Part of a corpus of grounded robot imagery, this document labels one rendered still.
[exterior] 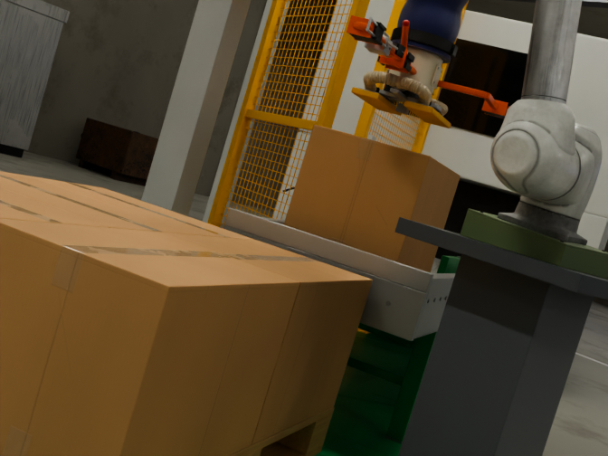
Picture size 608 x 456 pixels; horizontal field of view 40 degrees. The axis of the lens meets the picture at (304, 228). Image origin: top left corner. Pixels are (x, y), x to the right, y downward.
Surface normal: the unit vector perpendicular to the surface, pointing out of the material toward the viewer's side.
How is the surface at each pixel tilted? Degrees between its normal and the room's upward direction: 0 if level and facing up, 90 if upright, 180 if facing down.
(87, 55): 90
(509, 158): 98
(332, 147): 90
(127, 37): 90
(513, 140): 103
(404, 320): 90
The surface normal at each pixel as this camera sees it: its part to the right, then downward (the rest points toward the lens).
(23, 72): 0.69, 0.25
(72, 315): -0.36, -0.05
